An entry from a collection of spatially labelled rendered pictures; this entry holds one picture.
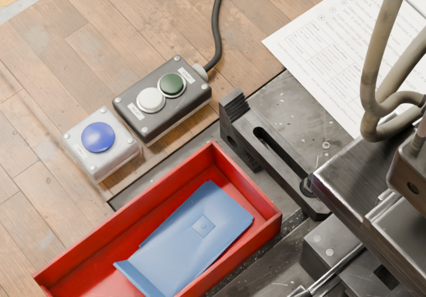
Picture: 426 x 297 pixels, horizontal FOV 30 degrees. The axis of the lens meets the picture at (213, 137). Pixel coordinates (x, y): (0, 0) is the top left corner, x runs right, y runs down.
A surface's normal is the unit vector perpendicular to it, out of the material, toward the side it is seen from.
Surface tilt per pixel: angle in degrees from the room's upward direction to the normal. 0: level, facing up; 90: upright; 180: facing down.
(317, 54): 1
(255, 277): 0
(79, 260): 90
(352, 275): 0
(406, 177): 90
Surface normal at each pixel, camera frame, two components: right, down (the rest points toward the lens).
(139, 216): 0.64, 0.68
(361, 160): -0.03, -0.45
